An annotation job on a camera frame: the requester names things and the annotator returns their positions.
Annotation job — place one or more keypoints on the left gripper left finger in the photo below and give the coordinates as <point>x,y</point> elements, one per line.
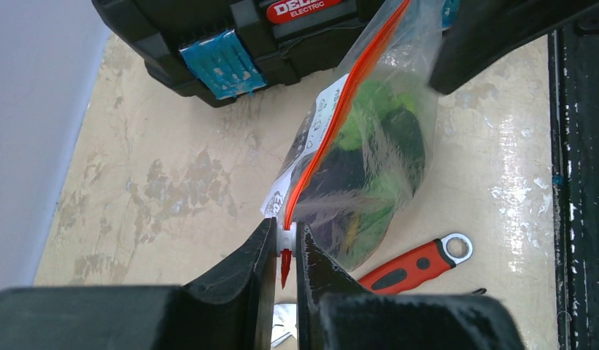
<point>228,307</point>

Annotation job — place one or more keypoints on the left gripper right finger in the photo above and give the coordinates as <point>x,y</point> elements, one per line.
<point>335,312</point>

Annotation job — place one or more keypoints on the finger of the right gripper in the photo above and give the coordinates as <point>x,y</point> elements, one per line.
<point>485,31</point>

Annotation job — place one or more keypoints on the clear zip top bag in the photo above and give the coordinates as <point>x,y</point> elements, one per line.
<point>402,52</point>

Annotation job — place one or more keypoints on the purple eggplant toy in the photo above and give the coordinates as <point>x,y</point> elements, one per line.
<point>340,172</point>

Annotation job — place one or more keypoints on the green pepper toy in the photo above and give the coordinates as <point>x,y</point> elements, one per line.
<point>374,102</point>

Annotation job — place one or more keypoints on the bright green cabbage toy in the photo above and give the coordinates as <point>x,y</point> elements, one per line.
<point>384,196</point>

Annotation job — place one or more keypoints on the red adjustable wrench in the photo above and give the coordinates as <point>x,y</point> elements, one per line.
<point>402,273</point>

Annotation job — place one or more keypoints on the black toolbox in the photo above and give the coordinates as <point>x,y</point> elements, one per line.
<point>220,50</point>

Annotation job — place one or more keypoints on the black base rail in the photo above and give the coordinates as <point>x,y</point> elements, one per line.
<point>574,119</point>

